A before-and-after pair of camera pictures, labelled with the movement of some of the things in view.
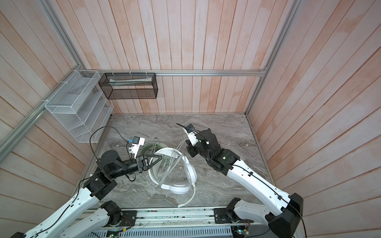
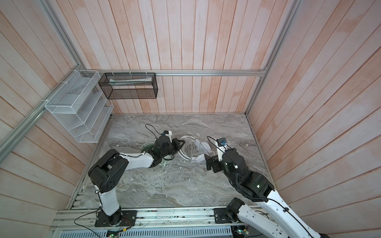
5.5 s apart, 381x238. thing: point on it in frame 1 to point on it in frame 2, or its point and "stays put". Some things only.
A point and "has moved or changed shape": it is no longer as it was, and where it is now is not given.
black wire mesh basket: x=129 y=85 stays put
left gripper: x=143 y=162 to x=177 y=143
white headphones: x=178 y=188 has moved or changed shape
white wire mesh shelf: x=81 y=107 stays put
